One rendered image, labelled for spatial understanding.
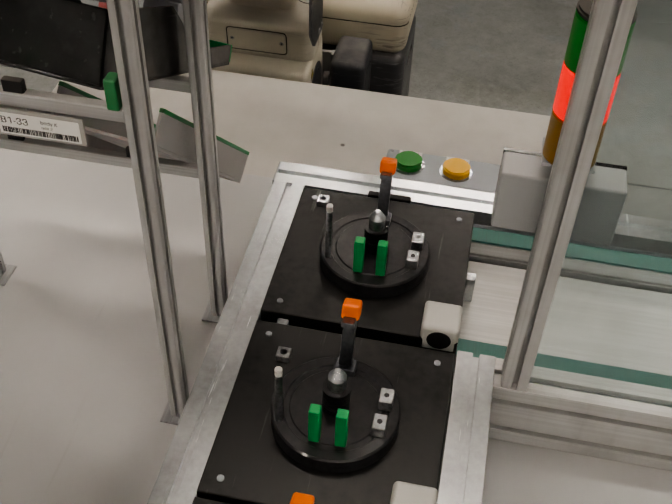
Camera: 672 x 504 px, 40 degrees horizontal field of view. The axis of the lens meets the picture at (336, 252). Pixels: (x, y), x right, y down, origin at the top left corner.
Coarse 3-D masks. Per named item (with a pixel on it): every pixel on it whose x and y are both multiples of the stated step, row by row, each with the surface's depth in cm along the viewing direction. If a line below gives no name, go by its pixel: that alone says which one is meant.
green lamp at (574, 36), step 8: (576, 16) 77; (576, 24) 77; (584, 24) 76; (576, 32) 77; (584, 32) 76; (576, 40) 77; (568, 48) 79; (576, 48) 78; (568, 56) 79; (576, 56) 78; (568, 64) 79; (576, 64) 78
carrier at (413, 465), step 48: (288, 336) 108; (336, 336) 108; (240, 384) 102; (288, 384) 100; (336, 384) 94; (384, 384) 101; (432, 384) 103; (240, 432) 98; (288, 432) 96; (336, 432) 93; (384, 432) 95; (432, 432) 99; (240, 480) 94; (288, 480) 94; (336, 480) 94; (384, 480) 94; (432, 480) 94
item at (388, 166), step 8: (384, 160) 116; (392, 160) 116; (384, 168) 116; (392, 168) 116; (384, 176) 115; (392, 176) 117; (384, 184) 117; (384, 192) 118; (384, 200) 118; (384, 208) 118
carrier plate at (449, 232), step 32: (320, 192) 127; (320, 224) 122; (416, 224) 123; (448, 224) 123; (288, 256) 118; (448, 256) 118; (288, 288) 113; (320, 288) 114; (416, 288) 114; (448, 288) 114; (320, 320) 110; (384, 320) 110; (416, 320) 110; (448, 352) 109
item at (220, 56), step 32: (0, 0) 85; (32, 0) 84; (64, 0) 83; (0, 32) 86; (32, 32) 85; (64, 32) 84; (96, 32) 83; (160, 32) 92; (32, 64) 86; (64, 64) 85; (96, 64) 84; (160, 64) 94; (224, 64) 109
